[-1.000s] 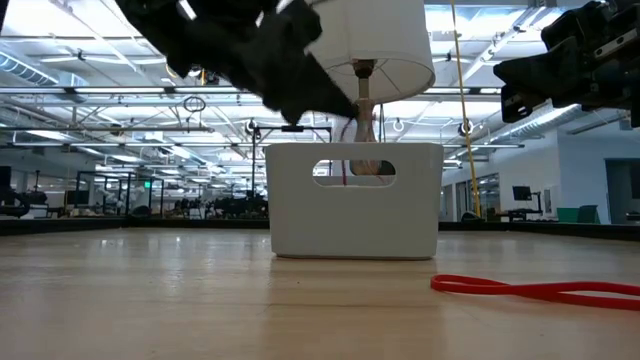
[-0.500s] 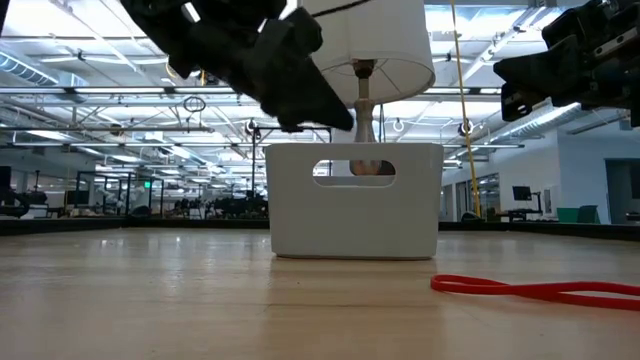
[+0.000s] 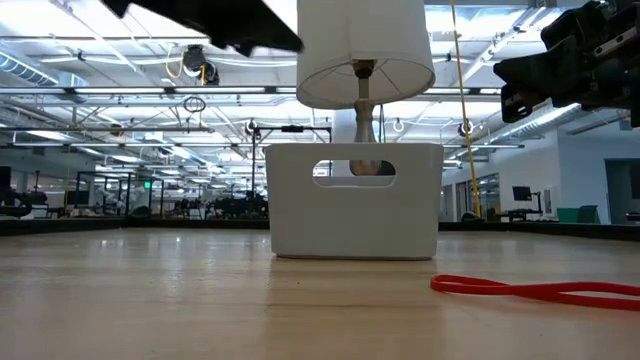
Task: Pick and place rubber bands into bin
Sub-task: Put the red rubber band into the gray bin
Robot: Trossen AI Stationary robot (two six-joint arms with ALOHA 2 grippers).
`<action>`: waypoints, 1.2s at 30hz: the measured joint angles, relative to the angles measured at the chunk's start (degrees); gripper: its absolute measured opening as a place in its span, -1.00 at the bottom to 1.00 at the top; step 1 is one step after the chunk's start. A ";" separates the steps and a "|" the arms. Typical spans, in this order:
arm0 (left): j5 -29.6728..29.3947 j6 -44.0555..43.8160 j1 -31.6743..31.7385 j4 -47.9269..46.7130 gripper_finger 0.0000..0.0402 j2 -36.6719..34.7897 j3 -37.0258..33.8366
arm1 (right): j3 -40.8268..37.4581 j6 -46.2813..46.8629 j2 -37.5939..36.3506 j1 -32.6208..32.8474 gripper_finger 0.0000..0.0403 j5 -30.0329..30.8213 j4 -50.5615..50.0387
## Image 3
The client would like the yellow cable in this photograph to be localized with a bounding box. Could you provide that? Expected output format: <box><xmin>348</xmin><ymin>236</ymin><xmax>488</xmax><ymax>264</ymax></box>
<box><xmin>449</xmin><ymin>0</ymin><xmax>483</xmax><ymax>219</ymax></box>

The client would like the black stand frame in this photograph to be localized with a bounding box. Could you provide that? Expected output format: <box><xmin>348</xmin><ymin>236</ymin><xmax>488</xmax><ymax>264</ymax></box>
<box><xmin>251</xmin><ymin>124</ymin><xmax>333</xmax><ymax>202</ymax></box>

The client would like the green seat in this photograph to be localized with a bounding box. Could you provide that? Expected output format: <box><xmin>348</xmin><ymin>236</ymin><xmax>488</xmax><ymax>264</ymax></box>
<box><xmin>556</xmin><ymin>204</ymin><xmax>602</xmax><ymax>225</ymax></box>

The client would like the silver lamp base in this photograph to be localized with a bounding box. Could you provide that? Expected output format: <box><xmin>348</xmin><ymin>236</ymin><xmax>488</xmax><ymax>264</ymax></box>
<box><xmin>348</xmin><ymin>59</ymin><xmax>387</xmax><ymax>178</ymax></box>

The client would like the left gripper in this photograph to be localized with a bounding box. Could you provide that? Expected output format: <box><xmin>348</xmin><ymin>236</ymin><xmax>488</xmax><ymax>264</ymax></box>
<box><xmin>99</xmin><ymin>0</ymin><xmax>305</xmax><ymax>58</ymax></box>

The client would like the ceiling cable reel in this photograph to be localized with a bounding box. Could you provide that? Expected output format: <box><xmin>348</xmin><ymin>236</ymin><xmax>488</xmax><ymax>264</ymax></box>
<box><xmin>180</xmin><ymin>43</ymin><xmax>222</xmax><ymax>87</ymax></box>

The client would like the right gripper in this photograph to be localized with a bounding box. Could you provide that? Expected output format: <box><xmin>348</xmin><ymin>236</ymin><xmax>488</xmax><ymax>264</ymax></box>
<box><xmin>493</xmin><ymin>0</ymin><xmax>640</xmax><ymax>128</ymax></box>

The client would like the white plastic bin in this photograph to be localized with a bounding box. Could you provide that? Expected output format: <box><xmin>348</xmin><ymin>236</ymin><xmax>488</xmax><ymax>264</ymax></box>
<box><xmin>264</xmin><ymin>142</ymin><xmax>445</xmax><ymax>262</ymax></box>

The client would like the long red rubber band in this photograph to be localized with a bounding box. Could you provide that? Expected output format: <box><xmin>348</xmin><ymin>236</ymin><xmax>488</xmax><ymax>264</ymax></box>
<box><xmin>430</xmin><ymin>274</ymin><xmax>640</xmax><ymax>313</ymax></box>

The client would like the white lamp shade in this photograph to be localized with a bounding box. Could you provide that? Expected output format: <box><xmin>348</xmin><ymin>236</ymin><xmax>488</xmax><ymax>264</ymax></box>
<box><xmin>295</xmin><ymin>0</ymin><xmax>437</xmax><ymax>111</ymax></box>

